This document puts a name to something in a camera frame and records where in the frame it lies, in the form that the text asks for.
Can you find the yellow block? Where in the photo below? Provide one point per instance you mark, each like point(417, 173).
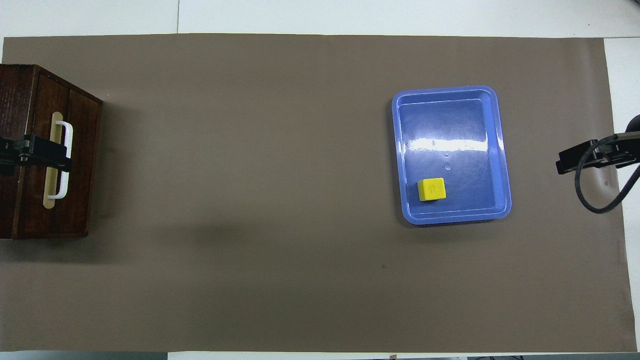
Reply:
point(431, 190)

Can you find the brown table mat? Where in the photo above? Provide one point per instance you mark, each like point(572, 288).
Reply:
point(250, 200)

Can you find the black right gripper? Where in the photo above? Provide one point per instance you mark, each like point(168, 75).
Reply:
point(631, 152)

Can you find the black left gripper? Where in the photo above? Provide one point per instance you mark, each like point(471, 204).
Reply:
point(10, 155)

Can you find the blue plastic tray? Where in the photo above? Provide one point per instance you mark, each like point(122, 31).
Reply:
point(450, 125)

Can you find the wooden drawer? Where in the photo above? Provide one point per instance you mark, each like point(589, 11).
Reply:
point(82, 210)

